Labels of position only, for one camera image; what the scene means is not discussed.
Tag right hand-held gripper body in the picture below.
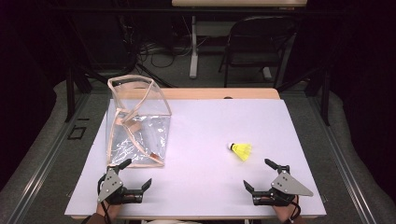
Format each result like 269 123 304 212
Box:
252 165 314 207

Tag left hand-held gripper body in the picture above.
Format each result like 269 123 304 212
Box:
97 166 146 206

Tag clear plastic bag beige trim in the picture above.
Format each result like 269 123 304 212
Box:
106 74 173 169

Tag yellow shuttlecock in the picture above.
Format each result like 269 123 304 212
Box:
227 142 253 162

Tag person's left hand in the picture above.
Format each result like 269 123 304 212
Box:
95 203 122 220

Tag person's right hand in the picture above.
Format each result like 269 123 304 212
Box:
272 203 298 222

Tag white table cover sheet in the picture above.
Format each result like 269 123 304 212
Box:
64 98 327 218

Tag black metal stand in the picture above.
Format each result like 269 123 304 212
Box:
64 62 94 123
306 66 332 126

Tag wooden table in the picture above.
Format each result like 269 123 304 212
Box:
64 88 328 222

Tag black folding chair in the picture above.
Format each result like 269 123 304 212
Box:
219 15 297 90

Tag white-legged desk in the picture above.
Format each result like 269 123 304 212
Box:
171 0 308 79

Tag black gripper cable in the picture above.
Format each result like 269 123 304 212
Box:
97 178 112 224

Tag black wrist strap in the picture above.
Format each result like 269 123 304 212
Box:
289 195 303 222

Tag small black floor frame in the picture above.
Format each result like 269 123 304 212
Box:
67 125 88 141

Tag metal floor rail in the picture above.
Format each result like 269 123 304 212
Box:
8 92 92 224
306 92 379 224

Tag bundle of floor cables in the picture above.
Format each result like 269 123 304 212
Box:
136 34 195 70

